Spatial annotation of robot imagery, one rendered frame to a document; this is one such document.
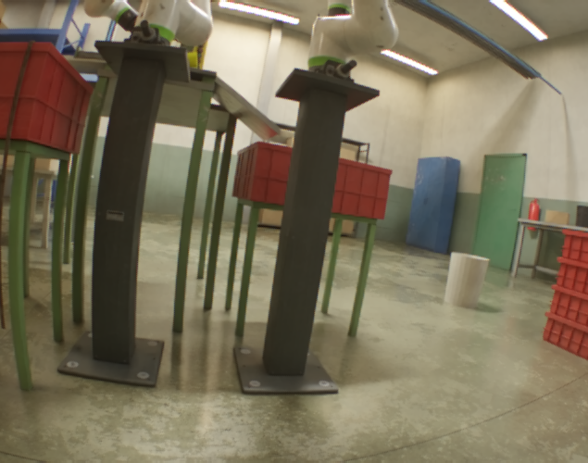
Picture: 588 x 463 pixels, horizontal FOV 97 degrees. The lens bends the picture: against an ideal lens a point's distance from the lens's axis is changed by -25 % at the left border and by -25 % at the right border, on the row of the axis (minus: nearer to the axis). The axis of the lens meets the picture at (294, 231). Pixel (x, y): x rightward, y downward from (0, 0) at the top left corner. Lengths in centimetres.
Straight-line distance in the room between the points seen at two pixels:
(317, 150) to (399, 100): 752
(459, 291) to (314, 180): 183
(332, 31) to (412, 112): 761
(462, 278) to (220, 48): 608
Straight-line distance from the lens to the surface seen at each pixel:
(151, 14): 108
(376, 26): 104
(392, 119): 823
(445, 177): 714
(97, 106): 134
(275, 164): 129
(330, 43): 110
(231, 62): 713
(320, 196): 100
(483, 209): 685
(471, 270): 259
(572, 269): 218
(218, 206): 158
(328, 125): 102
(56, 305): 123
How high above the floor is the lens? 56
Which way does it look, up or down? 5 degrees down
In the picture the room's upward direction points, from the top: 8 degrees clockwise
